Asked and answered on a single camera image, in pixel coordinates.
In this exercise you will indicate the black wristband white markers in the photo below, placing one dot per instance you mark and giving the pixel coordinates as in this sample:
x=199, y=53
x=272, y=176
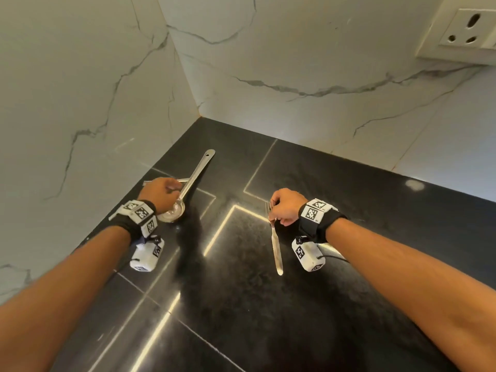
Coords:
x=317, y=218
x=135, y=218

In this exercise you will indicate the steel fork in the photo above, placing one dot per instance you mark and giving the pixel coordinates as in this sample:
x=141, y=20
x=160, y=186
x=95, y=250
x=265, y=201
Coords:
x=276, y=251
x=184, y=180

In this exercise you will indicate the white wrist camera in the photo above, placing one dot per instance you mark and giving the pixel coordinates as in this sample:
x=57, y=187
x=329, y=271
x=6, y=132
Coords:
x=308, y=255
x=147, y=255

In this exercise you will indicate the person's right hand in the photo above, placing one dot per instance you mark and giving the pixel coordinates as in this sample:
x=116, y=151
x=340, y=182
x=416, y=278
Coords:
x=288, y=207

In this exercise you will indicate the person's left hand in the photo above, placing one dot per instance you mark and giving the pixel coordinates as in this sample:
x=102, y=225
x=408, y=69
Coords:
x=160, y=193

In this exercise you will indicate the black right wristband white markers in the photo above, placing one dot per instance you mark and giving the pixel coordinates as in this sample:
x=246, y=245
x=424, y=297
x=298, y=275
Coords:
x=317, y=218

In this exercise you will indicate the person's right forearm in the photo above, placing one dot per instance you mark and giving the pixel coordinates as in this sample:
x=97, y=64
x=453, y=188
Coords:
x=418, y=286

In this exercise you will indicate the black left wristband white markers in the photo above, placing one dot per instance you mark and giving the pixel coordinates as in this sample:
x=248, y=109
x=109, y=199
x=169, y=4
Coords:
x=135, y=218

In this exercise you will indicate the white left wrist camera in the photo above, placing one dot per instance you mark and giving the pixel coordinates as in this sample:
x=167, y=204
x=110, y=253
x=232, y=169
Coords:
x=147, y=255

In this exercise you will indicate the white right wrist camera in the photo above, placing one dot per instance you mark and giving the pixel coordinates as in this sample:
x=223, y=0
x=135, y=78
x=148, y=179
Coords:
x=308, y=255

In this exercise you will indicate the person's left forearm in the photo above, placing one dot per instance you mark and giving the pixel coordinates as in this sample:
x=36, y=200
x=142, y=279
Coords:
x=58, y=298

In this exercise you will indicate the large steel ladle spoon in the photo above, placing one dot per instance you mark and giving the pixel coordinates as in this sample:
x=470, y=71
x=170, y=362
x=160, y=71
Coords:
x=195, y=174

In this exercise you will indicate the white wall socket with switch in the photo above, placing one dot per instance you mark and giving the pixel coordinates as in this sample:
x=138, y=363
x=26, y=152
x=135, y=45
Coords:
x=461, y=30

